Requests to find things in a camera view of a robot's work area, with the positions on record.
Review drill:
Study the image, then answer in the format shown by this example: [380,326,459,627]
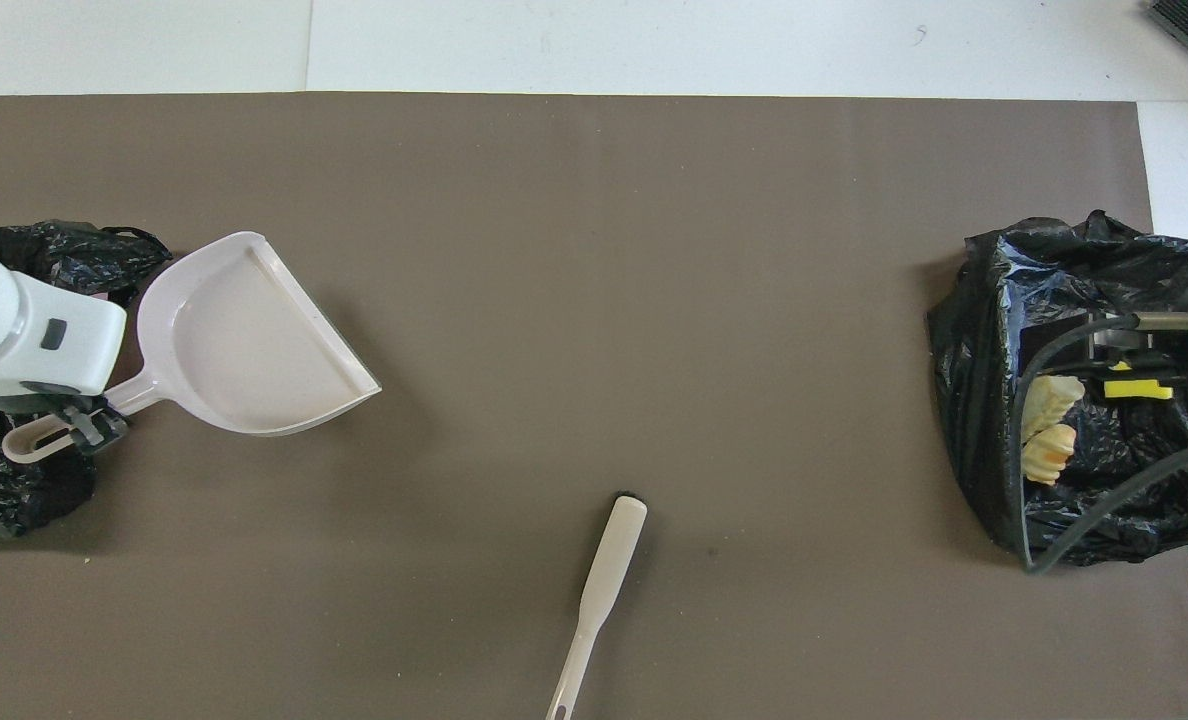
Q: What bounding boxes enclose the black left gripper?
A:
[16,380,132,453]

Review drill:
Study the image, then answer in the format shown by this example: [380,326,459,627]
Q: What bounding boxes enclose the beige foam rock chunk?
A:
[1020,423,1079,488]
[1020,374,1087,444]

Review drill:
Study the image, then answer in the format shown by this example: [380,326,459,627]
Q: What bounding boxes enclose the pale pink plastic dustpan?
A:
[1,231,384,466]

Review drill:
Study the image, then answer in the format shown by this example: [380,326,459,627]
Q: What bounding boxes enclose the beige hand brush black bristles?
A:
[544,492,650,720]

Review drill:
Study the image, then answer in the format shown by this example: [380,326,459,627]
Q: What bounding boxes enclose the black plastic trash bag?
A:
[927,209,1188,567]
[0,221,173,539]

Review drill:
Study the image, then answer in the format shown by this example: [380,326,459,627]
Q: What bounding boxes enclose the brown table mat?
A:
[0,93,1188,720]

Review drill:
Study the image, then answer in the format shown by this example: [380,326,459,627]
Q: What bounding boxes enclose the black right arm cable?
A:
[1006,311,1188,577]

